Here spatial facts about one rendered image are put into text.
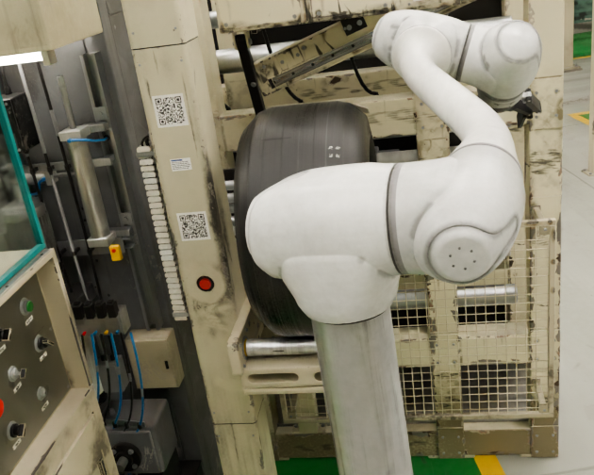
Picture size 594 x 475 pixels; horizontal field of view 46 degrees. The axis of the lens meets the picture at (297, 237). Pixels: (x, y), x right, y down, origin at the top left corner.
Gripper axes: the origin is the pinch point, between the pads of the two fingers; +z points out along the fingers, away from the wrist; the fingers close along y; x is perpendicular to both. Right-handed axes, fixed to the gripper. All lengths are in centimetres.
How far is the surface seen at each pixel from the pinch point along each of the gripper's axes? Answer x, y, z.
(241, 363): -48, -63, 21
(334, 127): 1.6, -33.6, -4.6
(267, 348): -44, -57, 22
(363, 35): 36, -26, 23
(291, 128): 2.8, -43.1, -3.9
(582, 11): 453, 289, 883
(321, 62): 32, -38, 27
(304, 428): -71, -63, 119
